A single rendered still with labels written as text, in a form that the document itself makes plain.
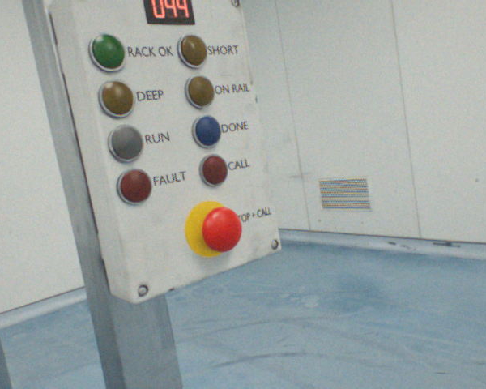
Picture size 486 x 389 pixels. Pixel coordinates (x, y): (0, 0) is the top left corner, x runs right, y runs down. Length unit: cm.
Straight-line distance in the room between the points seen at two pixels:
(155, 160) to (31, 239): 363
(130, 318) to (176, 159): 16
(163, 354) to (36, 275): 358
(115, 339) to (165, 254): 11
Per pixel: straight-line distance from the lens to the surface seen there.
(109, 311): 47
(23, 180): 401
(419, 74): 368
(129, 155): 40
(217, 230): 41
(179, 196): 42
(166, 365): 51
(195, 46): 44
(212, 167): 43
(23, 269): 404
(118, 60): 41
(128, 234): 40
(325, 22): 424
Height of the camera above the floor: 104
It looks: 7 degrees down
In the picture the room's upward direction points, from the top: 10 degrees counter-clockwise
